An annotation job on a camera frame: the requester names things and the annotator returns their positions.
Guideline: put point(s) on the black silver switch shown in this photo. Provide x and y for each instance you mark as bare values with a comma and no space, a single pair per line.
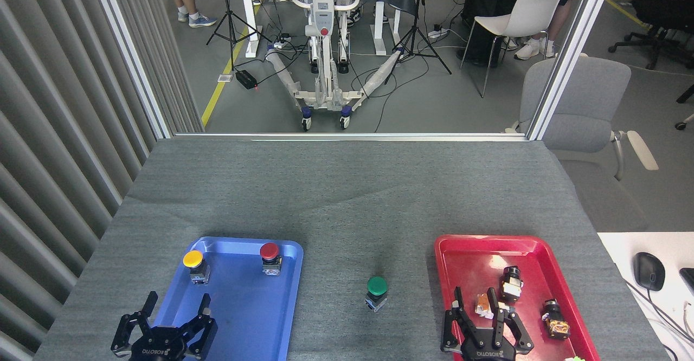
511,285

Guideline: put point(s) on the orange white switch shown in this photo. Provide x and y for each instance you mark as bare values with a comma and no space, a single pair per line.
481,304

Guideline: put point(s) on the black tripod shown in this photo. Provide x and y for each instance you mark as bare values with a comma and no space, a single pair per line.
232,25
416,30

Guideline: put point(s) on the black brass switch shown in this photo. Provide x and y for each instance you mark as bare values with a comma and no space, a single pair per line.
556,323

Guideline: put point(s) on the red push button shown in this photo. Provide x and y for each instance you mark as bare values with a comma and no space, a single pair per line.
269,251

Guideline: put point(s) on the red plastic tray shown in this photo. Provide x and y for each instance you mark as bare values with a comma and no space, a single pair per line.
466,269

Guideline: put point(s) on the silver aluminium crossbar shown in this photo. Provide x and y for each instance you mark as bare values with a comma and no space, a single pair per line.
352,136

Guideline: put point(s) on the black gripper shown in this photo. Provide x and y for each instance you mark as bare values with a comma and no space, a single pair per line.
488,351
160,345

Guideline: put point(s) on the silver aluminium post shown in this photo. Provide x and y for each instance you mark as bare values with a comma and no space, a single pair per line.
130,52
569,52

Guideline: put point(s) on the white stand on wheels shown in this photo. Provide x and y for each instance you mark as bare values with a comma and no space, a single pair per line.
322,14

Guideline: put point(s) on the grey office chair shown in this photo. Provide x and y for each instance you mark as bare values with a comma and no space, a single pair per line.
585,106

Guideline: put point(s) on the white plastic chair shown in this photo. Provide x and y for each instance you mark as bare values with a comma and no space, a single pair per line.
534,6

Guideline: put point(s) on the black computer mouse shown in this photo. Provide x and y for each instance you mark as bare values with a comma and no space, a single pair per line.
649,271

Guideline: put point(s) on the black power box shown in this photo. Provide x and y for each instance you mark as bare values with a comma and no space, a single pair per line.
246,79

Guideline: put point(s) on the green push button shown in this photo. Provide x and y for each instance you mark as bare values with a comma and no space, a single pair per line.
377,286

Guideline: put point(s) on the grey corrugated panel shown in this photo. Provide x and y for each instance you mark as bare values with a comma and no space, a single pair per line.
54,133

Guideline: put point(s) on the white side table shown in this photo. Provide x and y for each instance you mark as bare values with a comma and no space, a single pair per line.
634,317

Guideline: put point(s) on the black office chair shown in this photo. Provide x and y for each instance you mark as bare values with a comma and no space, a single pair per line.
659,11

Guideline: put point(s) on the blue plastic tray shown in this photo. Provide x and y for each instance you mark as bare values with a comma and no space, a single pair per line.
255,312

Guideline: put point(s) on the white power strip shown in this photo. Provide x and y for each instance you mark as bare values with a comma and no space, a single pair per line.
438,32

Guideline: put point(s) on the yellow push button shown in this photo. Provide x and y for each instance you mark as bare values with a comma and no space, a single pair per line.
193,259

